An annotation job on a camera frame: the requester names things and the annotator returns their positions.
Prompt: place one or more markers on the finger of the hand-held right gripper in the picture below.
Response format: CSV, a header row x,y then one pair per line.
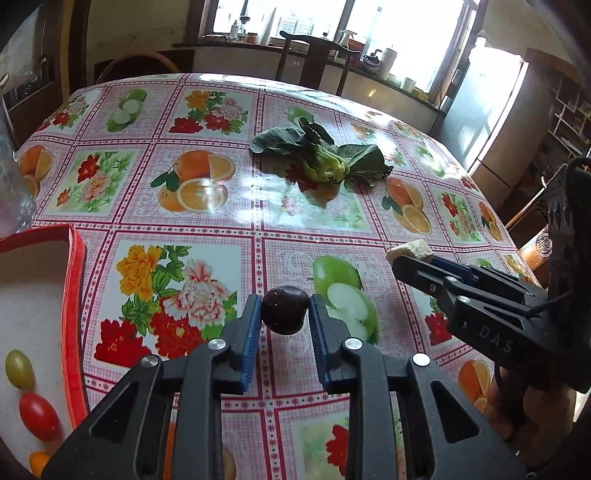
x,y
415,272
455,269

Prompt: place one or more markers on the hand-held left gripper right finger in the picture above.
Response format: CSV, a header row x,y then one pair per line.
x,y
321,341

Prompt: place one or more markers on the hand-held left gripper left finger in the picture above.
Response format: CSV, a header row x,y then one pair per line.
x,y
247,341

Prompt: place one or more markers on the cream vegetable chunk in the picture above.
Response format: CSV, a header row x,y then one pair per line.
x,y
411,250

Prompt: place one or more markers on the dark purple plum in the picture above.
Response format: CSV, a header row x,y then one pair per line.
x,y
285,309

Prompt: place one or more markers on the red-rimmed tray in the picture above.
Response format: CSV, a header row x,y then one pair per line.
x,y
74,323

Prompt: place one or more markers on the small red cherry tomato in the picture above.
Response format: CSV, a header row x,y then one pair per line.
x,y
39,415

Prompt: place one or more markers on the small green fruit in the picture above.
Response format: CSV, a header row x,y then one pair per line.
x,y
19,368

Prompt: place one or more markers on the orange cherry tomato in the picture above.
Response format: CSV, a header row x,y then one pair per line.
x,y
38,462

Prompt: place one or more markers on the person's right hand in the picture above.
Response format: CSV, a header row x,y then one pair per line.
x,y
549,408

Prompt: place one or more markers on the carved wooden chair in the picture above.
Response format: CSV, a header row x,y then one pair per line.
x,y
538,244

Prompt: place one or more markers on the fruit-print tablecloth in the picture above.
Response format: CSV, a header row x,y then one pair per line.
x,y
277,221

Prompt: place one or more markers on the green bok choy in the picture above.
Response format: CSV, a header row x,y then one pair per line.
x,y
323,161

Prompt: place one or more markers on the silver refrigerator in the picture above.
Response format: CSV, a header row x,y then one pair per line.
x,y
494,106

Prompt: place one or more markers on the white cup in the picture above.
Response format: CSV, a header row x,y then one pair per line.
x,y
408,84

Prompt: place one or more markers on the white jar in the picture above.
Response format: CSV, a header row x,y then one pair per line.
x,y
388,62

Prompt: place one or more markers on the dark kettle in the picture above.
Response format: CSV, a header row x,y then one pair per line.
x,y
371,62

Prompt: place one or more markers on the dark wooden chair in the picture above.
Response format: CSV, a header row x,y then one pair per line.
x,y
318,60

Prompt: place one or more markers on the red box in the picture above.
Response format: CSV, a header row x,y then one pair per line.
x,y
355,44

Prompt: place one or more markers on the white spray bottle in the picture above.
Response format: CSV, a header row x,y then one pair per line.
x,y
347,38

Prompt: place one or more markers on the clear glass pitcher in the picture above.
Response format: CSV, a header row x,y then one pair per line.
x,y
14,194

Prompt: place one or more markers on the small white bottle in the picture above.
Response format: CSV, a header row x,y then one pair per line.
x,y
235,31

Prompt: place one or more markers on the wooden glass cabinet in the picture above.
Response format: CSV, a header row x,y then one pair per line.
x,y
27,69

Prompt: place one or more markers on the wooden wall shelf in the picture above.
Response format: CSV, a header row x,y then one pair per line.
x,y
568,115

